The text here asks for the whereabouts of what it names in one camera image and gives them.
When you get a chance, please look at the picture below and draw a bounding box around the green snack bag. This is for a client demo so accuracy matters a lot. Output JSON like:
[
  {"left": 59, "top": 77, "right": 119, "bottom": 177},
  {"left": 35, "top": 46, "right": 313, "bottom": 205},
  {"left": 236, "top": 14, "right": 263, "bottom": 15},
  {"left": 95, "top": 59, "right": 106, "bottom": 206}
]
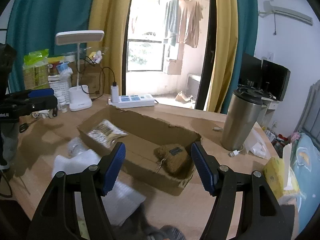
[{"left": 23, "top": 49, "right": 49, "bottom": 90}]

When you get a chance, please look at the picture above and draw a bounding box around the white air conditioner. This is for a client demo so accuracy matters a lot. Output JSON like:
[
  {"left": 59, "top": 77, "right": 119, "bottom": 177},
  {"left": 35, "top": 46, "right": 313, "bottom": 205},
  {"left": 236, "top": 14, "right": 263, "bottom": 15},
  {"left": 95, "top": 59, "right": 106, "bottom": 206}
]
[{"left": 258, "top": 1, "right": 313, "bottom": 25}]

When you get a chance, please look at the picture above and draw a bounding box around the white charger plug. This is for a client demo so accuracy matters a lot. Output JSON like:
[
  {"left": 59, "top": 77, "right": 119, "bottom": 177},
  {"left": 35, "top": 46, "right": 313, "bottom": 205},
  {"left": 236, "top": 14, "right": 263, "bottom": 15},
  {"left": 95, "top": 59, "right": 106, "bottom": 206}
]
[{"left": 111, "top": 81, "right": 119, "bottom": 103}]

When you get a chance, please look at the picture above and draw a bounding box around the brown knitted pouch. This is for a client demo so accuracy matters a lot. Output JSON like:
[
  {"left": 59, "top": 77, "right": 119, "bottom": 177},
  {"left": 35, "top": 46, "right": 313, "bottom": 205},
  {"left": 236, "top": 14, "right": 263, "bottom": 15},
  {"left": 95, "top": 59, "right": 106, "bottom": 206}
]
[{"left": 153, "top": 144, "right": 191, "bottom": 176}]

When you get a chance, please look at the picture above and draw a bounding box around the hanging beige shirt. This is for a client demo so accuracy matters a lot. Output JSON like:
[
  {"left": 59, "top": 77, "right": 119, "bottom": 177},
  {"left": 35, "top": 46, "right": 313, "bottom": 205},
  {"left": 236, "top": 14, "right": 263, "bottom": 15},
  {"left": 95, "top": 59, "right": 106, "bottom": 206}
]
[{"left": 178, "top": 0, "right": 203, "bottom": 48}]

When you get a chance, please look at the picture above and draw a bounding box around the black charger cable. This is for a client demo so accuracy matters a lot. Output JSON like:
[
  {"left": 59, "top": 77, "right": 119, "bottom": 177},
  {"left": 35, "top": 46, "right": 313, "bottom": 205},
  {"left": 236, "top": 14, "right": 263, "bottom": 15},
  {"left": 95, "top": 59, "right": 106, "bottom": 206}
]
[{"left": 79, "top": 56, "right": 117, "bottom": 102}]

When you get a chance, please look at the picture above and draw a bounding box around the white plastic basket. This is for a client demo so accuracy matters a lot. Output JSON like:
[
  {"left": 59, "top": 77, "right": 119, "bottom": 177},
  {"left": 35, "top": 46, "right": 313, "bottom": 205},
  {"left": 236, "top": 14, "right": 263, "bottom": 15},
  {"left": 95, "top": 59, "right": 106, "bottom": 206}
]
[{"left": 48, "top": 75, "right": 71, "bottom": 105}]

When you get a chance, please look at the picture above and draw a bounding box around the yellow tissue box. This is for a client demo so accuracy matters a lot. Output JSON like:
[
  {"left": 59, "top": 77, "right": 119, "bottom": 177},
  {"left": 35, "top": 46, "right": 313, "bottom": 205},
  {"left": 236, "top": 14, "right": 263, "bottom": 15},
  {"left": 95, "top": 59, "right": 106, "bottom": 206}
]
[{"left": 263, "top": 143, "right": 300, "bottom": 204}]

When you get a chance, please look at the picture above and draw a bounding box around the hanging teal shirt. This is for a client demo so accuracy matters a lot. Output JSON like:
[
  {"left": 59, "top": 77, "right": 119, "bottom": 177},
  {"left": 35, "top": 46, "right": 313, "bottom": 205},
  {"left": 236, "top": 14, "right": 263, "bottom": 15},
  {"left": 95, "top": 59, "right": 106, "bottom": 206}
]
[{"left": 164, "top": 0, "right": 180, "bottom": 46}]

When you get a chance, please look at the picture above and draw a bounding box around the white dotted cloth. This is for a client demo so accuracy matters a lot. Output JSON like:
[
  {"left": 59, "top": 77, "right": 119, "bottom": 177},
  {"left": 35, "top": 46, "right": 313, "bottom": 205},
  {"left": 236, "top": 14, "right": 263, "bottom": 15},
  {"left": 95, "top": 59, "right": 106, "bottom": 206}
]
[{"left": 52, "top": 150, "right": 146, "bottom": 226}]

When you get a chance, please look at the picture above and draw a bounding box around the white desk lamp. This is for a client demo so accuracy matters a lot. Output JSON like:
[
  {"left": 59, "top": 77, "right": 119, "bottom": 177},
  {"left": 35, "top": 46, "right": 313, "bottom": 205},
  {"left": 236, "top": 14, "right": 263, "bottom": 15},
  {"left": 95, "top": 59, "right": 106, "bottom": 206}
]
[{"left": 55, "top": 30, "right": 104, "bottom": 112}]

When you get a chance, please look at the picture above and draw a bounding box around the brown cardboard box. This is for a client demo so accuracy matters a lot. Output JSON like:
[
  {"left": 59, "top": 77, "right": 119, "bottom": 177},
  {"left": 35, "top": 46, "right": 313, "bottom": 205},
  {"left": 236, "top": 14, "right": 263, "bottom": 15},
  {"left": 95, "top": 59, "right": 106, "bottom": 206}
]
[{"left": 78, "top": 106, "right": 201, "bottom": 196}]

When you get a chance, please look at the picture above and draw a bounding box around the steel travel mug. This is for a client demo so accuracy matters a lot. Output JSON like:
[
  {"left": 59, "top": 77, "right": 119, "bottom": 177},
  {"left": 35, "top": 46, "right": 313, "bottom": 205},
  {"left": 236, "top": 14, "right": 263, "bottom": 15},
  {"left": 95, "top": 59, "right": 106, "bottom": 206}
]
[{"left": 221, "top": 87, "right": 263, "bottom": 151}]

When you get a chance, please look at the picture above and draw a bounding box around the white usb cable end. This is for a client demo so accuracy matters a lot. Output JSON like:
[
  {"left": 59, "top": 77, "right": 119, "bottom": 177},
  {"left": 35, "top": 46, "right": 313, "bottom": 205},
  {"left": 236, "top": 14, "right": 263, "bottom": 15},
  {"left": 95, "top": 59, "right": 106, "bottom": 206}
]
[{"left": 228, "top": 147, "right": 247, "bottom": 158}]

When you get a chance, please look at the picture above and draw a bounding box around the clear plastic bag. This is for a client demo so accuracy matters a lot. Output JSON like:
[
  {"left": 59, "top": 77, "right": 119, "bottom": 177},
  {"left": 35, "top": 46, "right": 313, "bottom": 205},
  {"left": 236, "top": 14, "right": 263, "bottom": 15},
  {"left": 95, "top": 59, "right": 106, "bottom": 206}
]
[{"left": 244, "top": 128, "right": 271, "bottom": 160}]

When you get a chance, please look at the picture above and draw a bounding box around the white pill bottle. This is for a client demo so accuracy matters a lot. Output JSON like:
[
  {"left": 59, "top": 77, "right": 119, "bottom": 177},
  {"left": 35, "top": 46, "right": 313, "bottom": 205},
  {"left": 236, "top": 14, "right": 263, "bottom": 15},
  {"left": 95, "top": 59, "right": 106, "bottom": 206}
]
[{"left": 55, "top": 90, "right": 68, "bottom": 113}]

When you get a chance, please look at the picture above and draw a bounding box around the white power strip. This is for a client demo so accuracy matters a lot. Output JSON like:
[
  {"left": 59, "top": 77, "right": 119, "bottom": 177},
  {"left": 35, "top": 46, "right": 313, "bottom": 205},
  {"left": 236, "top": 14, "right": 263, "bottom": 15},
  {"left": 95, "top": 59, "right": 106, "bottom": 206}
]
[{"left": 108, "top": 94, "right": 155, "bottom": 109}]

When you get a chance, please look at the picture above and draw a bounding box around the white tv stand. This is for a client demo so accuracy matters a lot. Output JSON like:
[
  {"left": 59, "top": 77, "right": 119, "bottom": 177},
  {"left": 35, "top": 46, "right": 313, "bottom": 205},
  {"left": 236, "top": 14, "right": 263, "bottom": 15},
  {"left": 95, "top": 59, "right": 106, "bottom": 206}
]
[{"left": 257, "top": 97, "right": 280, "bottom": 127}]

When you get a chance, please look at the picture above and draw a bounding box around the black monitor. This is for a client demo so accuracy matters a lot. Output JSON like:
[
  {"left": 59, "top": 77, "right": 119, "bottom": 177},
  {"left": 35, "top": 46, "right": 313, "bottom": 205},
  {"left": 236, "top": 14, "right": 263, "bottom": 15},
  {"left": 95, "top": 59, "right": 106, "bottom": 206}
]
[{"left": 238, "top": 53, "right": 291, "bottom": 101}]

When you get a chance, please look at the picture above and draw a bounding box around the grey padded headboard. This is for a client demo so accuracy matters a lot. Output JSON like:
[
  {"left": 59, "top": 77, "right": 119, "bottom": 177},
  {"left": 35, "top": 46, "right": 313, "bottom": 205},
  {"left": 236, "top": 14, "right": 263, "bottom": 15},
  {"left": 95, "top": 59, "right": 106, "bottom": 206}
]
[{"left": 296, "top": 80, "right": 320, "bottom": 143}]

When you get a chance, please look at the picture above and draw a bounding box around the bubble wrap ball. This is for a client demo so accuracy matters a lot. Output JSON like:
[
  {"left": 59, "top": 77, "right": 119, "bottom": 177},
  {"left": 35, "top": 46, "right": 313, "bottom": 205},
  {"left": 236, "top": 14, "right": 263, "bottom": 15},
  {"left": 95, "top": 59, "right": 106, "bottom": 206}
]
[{"left": 67, "top": 137, "right": 88, "bottom": 157}]

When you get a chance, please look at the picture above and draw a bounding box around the brown cardboard carton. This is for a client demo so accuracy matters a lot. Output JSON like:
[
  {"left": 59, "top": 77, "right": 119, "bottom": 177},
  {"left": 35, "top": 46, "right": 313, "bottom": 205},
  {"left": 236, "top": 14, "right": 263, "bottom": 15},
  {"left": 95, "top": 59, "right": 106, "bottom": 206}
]
[{"left": 79, "top": 59, "right": 103, "bottom": 98}]

